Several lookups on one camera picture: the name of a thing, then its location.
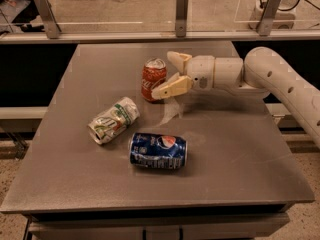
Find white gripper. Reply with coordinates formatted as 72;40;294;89
151;51;215;100

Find red coke can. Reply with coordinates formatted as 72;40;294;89
141;58;167;102

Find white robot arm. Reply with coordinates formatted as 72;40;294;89
152;47;320;147

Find green and white soda can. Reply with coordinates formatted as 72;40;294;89
88;97;140;145

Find blue pepsi can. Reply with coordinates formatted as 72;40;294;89
129;133;187;170

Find clear acrylic barrier panel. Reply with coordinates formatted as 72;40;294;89
0;0;320;33

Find grey cabinet under table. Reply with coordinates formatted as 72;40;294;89
23;205;289;240

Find middle metal bracket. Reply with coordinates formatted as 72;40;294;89
175;0;189;37

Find metal bracket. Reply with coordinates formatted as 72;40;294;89
175;0;189;37
257;0;281;36
34;0;61;39

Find black cable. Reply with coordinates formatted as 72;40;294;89
259;0;320;12

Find white device with cable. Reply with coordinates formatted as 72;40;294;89
248;0;300;29

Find right metal bracket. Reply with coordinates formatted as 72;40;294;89
257;0;281;36

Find left metal bracket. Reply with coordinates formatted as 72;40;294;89
34;0;61;39

